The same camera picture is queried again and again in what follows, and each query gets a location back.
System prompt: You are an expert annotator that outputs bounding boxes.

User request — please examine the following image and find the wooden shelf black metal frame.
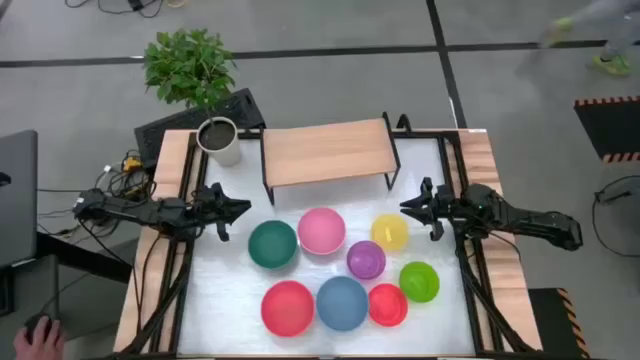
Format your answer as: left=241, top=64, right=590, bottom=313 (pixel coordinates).
left=259, top=111, right=403, bottom=207

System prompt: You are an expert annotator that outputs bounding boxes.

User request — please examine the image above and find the large red bowl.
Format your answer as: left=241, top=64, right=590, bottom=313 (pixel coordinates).
left=260, top=279, right=317, bottom=339

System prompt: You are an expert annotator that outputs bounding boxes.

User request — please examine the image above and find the large blue bowl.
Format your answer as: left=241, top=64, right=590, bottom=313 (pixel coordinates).
left=315, top=275, right=370, bottom=333

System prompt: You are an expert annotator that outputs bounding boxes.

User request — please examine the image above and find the large pink bowl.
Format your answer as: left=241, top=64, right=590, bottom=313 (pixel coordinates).
left=297, top=207, right=347, bottom=257

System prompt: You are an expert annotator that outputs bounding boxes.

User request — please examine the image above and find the small purple bowl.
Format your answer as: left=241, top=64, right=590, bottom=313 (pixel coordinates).
left=346, top=240, right=388, bottom=281

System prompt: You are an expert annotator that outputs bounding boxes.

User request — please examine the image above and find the person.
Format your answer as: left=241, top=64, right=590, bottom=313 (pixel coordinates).
left=538, top=0, right=640, bottom=78

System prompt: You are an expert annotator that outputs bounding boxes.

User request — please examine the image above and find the wooden table side panel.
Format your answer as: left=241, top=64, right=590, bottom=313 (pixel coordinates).
left=457, top=129, right=544, bottom=352
left=113, top=129, right=202, bottom=354

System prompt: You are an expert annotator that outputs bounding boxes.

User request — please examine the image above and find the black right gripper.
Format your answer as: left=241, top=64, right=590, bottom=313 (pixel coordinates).
left=398, top=176, right=457, bottom=243

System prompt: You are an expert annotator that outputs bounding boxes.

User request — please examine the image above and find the green leafy plant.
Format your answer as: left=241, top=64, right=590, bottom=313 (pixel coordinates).
left=143, top=28, right=238, bottom=119

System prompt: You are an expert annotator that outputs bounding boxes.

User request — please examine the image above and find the grey laptop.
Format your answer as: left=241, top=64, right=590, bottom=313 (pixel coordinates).
left=0, top=129, right=40, bottom=269

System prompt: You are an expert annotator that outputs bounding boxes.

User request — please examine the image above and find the large teal bowl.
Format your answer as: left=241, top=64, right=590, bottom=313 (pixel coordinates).
left=247, top=219, right=300, bottom=271

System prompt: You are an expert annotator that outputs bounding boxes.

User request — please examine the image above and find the black side desk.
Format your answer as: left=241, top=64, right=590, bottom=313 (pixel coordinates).
left=34, top=231, right=134, bottom=285

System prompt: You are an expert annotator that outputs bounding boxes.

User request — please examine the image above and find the black aluminium table frame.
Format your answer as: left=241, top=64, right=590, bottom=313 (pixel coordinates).
left=99, top=127, right=551, bottom=360

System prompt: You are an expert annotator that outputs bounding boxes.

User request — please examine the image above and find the black hazard striped mat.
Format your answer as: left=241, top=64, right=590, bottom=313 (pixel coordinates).
left=528, top=287, right=592, bottom=360
left=573, top=95, right=640, bottom=164

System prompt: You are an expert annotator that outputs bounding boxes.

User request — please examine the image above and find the small red bowl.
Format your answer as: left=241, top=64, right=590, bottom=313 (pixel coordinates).
left=368, top=282, right=410, bottom=329

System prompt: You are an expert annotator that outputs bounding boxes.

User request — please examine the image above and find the black cable bundle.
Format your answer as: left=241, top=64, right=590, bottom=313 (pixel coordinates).
left=37, top=148, right=157, bottom=241

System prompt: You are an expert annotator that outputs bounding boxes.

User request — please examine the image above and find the small green bowl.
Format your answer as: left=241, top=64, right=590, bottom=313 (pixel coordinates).
left=398, top=260, right=442, bottom=304

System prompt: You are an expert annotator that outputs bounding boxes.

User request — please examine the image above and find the black looped floor cable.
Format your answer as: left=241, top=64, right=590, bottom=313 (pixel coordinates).
left=591, top=174, right=640, bottom=259

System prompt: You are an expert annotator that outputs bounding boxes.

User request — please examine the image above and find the person's hand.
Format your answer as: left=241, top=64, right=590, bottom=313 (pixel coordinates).
left=13, top=319, right=67, bottom=360

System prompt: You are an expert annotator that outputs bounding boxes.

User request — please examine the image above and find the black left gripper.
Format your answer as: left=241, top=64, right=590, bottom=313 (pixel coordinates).
left=192, top=181, right=253, bottom=243

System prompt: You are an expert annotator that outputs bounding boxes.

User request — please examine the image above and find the white plant pot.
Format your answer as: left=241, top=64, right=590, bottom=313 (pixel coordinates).
left=195, top=116, right=244, bottom=168

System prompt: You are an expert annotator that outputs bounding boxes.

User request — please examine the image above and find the small yellow bowl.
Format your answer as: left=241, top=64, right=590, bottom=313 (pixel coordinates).
left=370, top=213, right=411, bottom=253

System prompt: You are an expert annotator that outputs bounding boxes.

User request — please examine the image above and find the black computer mouse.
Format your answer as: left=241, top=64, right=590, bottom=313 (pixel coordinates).
left=24, top=313, right=54, bottom=342

